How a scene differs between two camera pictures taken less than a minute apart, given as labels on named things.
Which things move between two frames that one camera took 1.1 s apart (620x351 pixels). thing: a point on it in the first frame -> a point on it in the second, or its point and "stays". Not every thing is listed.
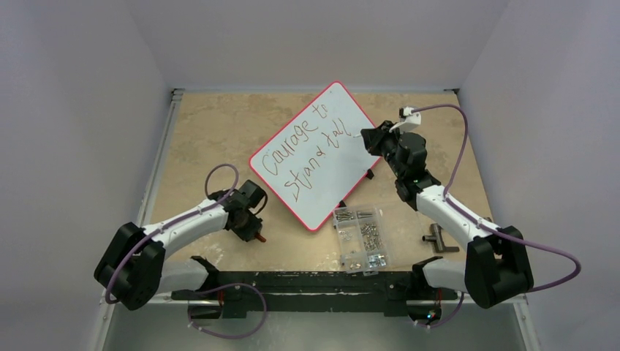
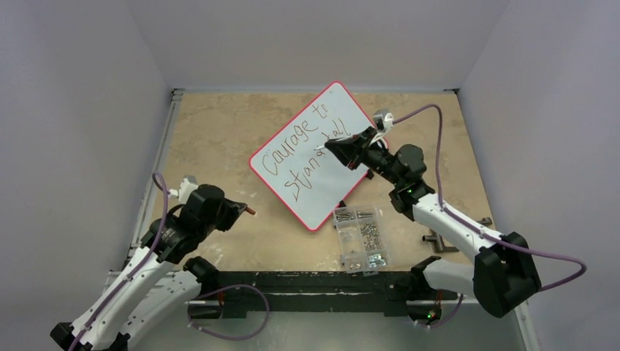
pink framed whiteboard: (318, 160) stays
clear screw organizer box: (362, 241) stays
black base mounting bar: (240, 292) stays
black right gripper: (379, 138) -> (358, 149)
